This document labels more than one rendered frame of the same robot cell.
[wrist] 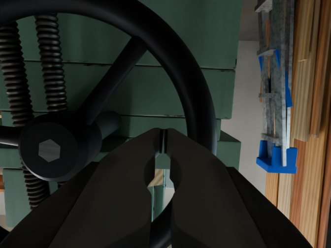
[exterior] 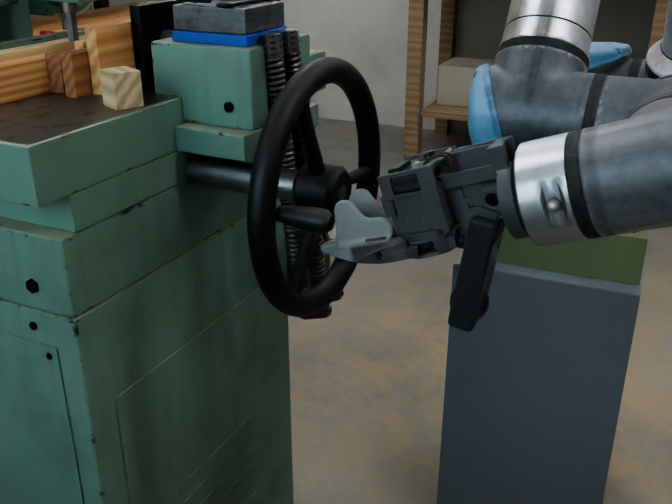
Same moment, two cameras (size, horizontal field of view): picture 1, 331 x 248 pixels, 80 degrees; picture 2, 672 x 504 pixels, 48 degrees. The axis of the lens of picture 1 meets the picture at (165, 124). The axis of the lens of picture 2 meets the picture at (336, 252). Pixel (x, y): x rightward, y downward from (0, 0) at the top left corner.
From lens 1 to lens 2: 0.73 m
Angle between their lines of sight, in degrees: 71
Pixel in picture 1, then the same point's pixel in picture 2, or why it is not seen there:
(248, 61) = not seen: outside the picture
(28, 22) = not seen: hidden behind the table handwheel
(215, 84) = (95, 282)
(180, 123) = (124, 201)
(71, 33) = (232, 258)
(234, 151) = (44, 186)
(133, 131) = (172, 163)
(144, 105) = (166, 207)
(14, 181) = not seen: hidden behind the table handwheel
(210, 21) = (117, 360)
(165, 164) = (131, 123)
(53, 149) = (341, 195)
